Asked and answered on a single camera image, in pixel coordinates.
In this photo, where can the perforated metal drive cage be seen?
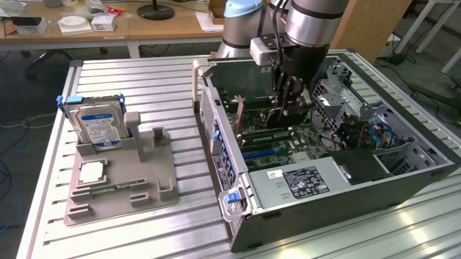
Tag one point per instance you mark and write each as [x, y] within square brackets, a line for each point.
[335, 105]

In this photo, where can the blue slot retainer strip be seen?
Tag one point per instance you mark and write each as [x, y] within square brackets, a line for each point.
[216, 135]

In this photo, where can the white square dish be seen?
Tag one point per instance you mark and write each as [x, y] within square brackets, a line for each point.
[76, 25]

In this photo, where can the open PC case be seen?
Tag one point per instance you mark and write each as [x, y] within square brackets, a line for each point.
[324, 210]

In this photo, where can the white tape roll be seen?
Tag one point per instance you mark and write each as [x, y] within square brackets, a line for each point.
[71, 2]

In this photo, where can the red packet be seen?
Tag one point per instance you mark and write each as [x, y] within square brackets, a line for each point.
[117, 12]

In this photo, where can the white box black lid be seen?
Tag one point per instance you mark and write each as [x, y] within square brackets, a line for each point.
[29, 25]

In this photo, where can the silver chipset heatsink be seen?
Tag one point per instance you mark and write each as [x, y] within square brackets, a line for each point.
[301, 157]

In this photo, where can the grey power supply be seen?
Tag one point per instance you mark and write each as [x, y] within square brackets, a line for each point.
[307, 183]

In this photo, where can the wooden cabinet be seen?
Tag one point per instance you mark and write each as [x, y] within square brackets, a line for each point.
[379, 27]

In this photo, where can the green RAM stick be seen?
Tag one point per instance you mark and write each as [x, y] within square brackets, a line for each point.
[109, 187]

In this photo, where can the white frame table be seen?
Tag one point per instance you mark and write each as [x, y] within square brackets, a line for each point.
[415, 27]

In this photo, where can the cardboard box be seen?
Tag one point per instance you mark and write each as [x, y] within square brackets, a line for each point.
[216, 8]

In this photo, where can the black chair base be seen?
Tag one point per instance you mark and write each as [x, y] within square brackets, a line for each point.
[47, 58]

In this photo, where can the black power adaptor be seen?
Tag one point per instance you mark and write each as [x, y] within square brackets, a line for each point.
[396, 59]

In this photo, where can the black plastic cover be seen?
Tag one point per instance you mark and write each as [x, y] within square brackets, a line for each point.
[360, 167]

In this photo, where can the hard disk blue carrier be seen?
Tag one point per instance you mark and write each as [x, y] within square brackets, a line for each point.
[97, 126]

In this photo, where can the small white labelled box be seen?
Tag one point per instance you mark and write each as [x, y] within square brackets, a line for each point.
[102, 24]

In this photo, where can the silver CPU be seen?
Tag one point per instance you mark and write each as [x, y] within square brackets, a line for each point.
[92, 172]

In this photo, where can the CPU socket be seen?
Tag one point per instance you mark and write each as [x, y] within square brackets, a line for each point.
[256, 121]

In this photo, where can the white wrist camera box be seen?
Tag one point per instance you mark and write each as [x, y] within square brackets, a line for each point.
[260, 51]

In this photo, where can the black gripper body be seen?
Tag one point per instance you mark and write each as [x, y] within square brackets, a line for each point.
[307, 62]

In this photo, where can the grey cup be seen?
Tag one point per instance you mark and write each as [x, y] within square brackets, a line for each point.
[53, 3]

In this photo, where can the black round lamp base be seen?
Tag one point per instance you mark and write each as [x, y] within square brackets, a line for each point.
[157, 12]

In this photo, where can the green motherboard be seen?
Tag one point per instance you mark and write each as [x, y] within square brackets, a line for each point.
[307, 140]

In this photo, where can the white paper stack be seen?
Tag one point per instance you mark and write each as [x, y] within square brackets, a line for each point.
[209, 23]

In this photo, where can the grey parts rack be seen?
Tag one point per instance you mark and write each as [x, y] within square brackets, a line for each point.
[120, 172]

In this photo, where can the metal disk bay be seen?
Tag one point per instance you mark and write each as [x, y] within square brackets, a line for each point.
[407, 159]

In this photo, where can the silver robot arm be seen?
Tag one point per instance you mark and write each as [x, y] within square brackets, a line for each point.
[313, 24]

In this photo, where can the installed RAM stick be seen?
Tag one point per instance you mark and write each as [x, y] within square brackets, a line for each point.
[267, 137]

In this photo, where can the black stand foot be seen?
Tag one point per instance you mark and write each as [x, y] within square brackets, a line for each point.
[439, 94]

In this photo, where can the black expansion slot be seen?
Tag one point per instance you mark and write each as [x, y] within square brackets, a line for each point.
[257, 148]

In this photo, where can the blue release latch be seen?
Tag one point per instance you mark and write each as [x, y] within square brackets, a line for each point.
[232, 197]

